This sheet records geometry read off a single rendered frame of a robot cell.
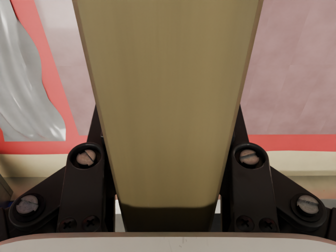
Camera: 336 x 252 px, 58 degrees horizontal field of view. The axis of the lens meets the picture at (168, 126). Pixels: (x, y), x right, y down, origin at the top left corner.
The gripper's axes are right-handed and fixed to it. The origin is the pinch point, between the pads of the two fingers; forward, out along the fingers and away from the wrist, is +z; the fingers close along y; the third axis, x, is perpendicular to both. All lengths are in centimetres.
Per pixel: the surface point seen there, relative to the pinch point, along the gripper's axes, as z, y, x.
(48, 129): 13.7, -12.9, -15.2
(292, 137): 14.3, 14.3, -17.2
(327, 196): 11.2, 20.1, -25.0
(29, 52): 13.8, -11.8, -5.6
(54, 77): 14.1, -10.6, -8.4
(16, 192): 11.8, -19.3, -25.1
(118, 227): 111, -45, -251
